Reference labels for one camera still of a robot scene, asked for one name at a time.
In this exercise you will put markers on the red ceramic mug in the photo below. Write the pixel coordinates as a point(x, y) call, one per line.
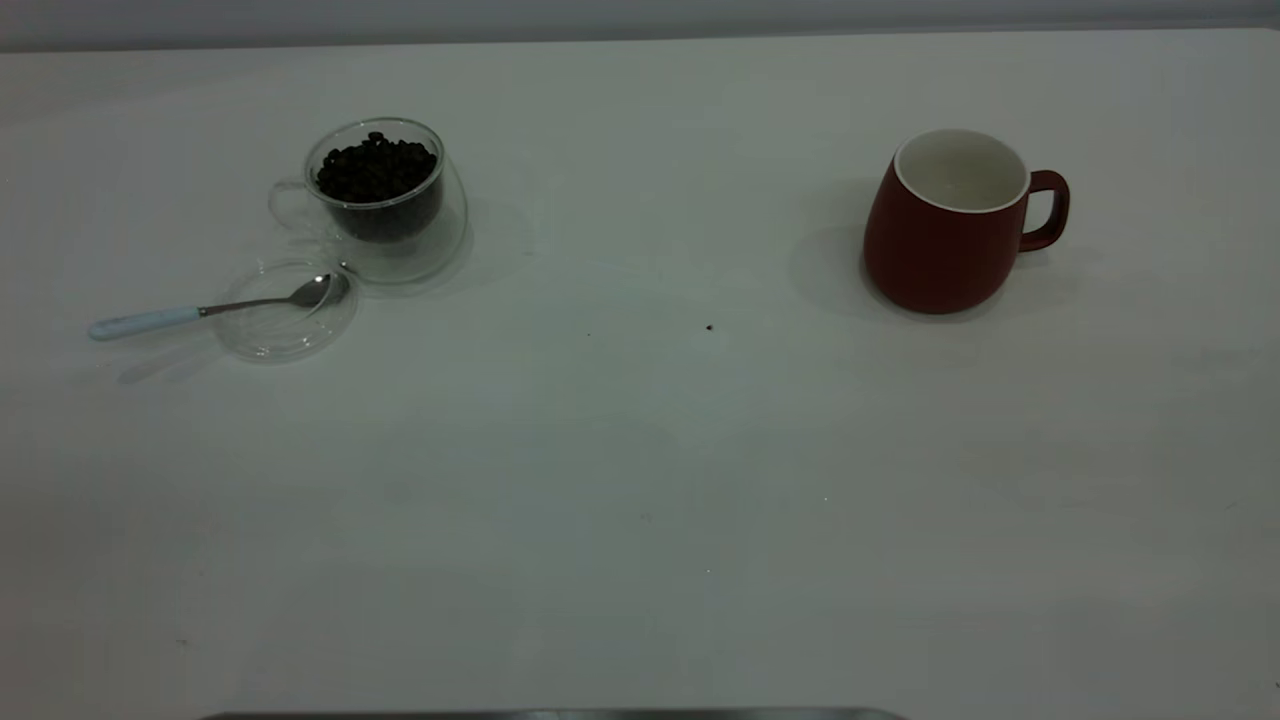
point(930, 250)

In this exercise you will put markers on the clear glass cup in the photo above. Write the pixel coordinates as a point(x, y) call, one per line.
point(400, 262)

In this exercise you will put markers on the dark coffee beans pile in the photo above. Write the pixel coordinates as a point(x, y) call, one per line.
point(375, 170)

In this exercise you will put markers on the clear glass lid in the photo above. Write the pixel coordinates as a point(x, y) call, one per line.
point(270, 340)

